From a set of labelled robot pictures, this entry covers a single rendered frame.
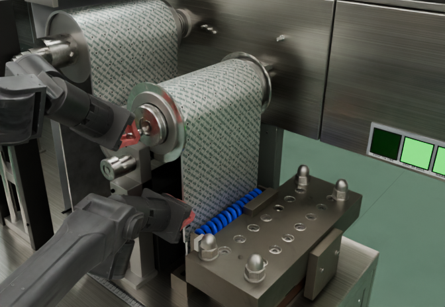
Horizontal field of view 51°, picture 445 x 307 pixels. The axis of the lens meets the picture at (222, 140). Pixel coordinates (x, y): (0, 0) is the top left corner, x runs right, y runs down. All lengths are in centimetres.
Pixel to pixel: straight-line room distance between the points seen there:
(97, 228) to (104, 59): 42
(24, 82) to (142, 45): 41
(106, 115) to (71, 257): 24
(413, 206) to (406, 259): 52
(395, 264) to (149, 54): 187
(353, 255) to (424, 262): 155
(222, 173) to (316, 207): 22
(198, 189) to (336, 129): 32
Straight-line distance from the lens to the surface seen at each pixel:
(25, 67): 73
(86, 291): 101
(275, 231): 92
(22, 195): 106
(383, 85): 93
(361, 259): 110
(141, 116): 81
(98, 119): 71
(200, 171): 86
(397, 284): 246
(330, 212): 99
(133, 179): 88
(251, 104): 93
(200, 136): 83
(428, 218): 298
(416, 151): 94
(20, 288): 54
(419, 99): 91
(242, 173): 98
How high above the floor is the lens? 159
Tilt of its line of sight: 26 degrees down
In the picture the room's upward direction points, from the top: 1 degrees clockwise
